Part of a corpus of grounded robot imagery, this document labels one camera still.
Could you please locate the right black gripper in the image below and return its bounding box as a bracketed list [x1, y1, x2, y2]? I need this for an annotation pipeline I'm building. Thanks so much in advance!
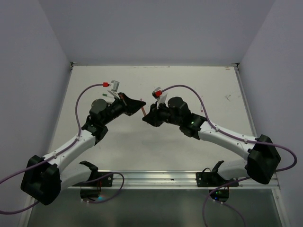
[143, 100, 182, 127]

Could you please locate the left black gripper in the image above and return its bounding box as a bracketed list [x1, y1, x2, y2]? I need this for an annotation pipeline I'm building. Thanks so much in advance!
[101, 92, 145, 125]

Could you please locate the purple white marker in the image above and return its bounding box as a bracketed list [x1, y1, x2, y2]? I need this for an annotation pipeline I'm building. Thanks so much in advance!
[200, 96, 204, 113]

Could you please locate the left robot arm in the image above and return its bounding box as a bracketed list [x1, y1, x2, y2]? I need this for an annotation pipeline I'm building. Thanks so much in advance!
[20, 92, 146, 205]

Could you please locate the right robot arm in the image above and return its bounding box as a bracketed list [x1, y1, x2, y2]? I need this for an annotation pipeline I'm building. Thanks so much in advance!
[143, 97, 281, 186]

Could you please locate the green cap white marker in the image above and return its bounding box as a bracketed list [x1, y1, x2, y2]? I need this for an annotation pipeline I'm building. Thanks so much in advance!
[102, 93, 115, 99]

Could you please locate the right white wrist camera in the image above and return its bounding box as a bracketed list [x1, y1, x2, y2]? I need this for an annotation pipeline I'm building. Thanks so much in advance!
[152, 87, 167, 109]

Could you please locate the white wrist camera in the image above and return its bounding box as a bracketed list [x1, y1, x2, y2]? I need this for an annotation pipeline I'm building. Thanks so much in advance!
[107, 80, 120, 99]
[152, 87, 167, 109]

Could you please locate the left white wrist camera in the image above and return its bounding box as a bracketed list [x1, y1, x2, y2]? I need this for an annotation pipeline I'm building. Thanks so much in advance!
[107, 80, 120, 99]

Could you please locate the aluminium mounting rail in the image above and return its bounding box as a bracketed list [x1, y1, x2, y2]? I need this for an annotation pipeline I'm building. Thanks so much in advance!
[68, 170, 281, 190]

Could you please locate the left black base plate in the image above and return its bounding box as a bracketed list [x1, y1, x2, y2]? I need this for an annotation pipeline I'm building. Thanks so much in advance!
[94, 172, 113, 188]

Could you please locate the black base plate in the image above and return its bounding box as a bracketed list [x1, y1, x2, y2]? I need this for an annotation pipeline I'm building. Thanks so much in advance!
[196, 169, 234, 187]
[94, 172, 113, 188]

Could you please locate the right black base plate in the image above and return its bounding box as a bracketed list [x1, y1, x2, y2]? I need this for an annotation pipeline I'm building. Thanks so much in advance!
[196, 169, 234, 187]

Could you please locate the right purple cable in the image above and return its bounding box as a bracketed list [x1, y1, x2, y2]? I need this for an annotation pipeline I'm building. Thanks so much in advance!
[160, 85, 298, 227]

